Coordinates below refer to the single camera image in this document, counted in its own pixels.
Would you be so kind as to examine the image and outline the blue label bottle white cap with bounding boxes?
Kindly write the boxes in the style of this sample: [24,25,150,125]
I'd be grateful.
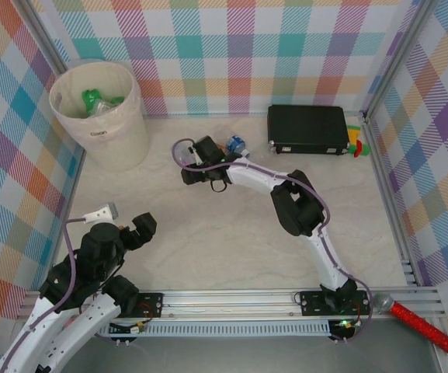
[225,134,251,159]

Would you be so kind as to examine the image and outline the aluminium frame post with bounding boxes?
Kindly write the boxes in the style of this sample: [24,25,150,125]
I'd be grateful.
[361,0,432,117]
[21,0,73,67]

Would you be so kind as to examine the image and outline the base connector wires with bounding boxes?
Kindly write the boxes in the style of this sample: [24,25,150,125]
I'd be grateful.
[109,302,158,347]
[330,309,364,345]

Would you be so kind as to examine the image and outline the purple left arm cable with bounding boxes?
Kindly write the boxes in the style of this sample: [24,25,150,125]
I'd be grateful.
[2,217,116,373]

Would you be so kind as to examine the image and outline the red green toy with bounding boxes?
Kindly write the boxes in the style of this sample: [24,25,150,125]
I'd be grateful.
[349,139,371,159]

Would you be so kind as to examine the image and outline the left base connector wires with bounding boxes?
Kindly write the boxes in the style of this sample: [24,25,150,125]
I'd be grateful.
[109,302,158,347]

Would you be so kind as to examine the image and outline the clear bottle pink label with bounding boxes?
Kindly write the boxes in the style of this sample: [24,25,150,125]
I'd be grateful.
[176,145,196,166]

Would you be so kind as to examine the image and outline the black hard case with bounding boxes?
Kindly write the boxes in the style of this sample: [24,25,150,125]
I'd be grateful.
[266,104,352,156]

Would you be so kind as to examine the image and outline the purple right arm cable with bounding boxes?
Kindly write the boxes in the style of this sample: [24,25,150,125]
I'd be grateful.
[172,138,374,345]

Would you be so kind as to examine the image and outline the green bottle yellow cap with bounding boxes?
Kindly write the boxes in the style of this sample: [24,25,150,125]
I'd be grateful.
[82,89,106,116]

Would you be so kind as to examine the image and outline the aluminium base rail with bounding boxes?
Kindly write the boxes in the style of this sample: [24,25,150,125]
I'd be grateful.
[17,289,448,323]

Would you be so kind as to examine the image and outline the white slotted cable duct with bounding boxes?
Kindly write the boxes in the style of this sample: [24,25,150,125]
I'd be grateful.
[95,320,332,338]

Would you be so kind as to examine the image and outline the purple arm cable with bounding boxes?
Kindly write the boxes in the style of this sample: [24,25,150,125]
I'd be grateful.
[2,217,116,373]
[172,138,374,345]

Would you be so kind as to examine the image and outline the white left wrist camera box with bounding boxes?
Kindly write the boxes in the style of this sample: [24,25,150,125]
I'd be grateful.
[82,200,119,225]

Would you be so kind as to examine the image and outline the yellow green toy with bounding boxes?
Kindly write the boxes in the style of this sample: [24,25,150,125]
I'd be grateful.
[346,124,363,145]

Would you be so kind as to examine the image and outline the right base connector wires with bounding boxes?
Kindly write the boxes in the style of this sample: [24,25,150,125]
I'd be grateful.
[330,309,364,345]

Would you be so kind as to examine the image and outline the red glitter toy microphone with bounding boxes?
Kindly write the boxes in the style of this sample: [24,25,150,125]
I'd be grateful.
[373,293,448,357]

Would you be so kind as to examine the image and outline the aluminium side rail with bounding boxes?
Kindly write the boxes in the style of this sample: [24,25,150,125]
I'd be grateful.
[50,151,87,269]
[363,112,418,288]

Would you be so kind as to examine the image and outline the cream round waste bin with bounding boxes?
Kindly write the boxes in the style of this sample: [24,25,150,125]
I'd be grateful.
[48,61,150,173]

